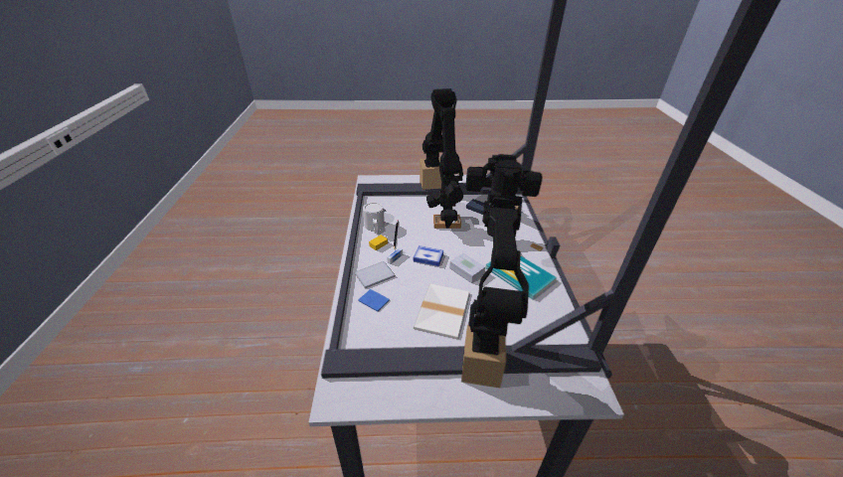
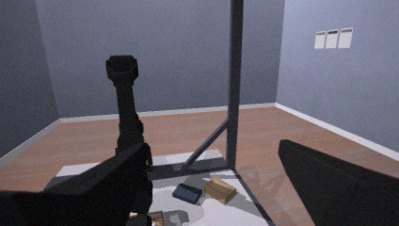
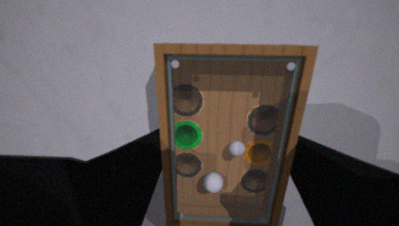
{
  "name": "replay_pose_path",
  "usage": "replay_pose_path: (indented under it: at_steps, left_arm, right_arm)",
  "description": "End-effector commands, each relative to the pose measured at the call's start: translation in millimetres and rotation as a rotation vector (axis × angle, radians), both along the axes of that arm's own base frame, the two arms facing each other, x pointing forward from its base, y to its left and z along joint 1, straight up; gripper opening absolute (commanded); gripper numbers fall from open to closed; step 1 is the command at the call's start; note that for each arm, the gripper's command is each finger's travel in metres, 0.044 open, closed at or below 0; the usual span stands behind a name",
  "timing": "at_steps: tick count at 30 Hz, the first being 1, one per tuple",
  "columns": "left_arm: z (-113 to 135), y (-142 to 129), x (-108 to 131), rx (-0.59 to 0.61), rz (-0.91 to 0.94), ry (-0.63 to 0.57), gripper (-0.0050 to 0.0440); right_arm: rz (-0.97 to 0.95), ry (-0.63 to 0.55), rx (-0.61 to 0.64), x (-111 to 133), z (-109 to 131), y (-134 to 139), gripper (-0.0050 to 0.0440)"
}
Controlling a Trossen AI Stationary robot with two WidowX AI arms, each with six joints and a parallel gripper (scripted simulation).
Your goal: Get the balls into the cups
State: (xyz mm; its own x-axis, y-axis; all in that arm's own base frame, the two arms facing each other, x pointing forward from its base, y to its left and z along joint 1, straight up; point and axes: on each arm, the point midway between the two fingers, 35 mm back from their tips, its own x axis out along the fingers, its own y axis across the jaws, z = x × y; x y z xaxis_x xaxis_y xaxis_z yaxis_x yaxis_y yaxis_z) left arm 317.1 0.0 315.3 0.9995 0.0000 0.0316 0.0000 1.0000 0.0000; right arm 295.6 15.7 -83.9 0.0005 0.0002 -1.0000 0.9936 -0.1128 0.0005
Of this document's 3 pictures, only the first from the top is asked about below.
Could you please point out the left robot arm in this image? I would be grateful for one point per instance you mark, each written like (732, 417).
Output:
(500, 304)

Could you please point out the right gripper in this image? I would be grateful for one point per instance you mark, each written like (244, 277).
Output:
(448, 214)

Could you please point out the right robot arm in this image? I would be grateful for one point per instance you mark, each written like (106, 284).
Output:
(443, 122)

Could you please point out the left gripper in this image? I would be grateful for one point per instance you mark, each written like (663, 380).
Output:
(530, 182)

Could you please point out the wooden ball-in-hole puzzle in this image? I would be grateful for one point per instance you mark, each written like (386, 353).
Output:
(439, 224)

